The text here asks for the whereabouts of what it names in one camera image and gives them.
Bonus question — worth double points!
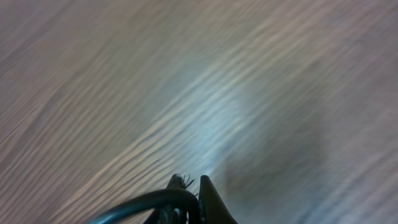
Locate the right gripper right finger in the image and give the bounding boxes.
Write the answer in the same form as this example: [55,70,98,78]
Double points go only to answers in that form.
[199,175,238,224]

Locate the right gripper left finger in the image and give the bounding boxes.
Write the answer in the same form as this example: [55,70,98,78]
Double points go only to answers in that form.
[144,174,188,224]

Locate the black USB cable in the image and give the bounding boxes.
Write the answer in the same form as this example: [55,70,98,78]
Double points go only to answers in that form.
[83,188,201,224]

